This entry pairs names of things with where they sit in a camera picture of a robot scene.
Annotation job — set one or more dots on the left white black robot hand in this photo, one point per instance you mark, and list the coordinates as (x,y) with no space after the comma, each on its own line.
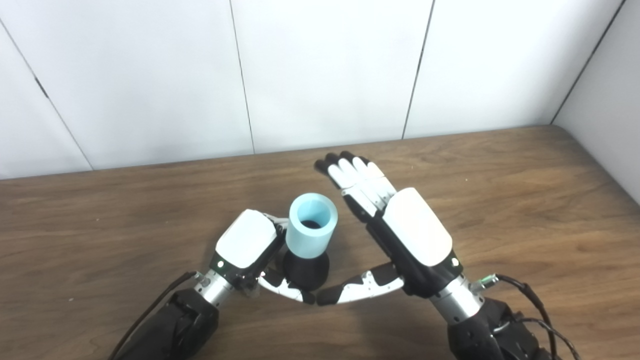
(245,240)

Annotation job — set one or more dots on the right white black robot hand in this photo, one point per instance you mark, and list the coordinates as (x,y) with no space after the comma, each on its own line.
(415,230)

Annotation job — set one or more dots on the black flared nozzle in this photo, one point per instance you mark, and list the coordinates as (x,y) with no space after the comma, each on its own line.
(305,272)

